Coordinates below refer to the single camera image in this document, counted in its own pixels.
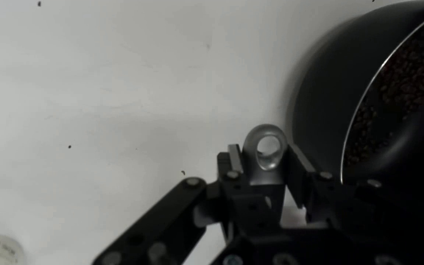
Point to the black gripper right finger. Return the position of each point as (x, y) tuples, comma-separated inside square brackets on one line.
[(320, 196)]

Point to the black cooking pot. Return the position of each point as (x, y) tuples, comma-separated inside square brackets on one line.
[(339, 74)]

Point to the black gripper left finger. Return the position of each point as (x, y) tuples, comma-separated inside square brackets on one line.
[(162, 221)]

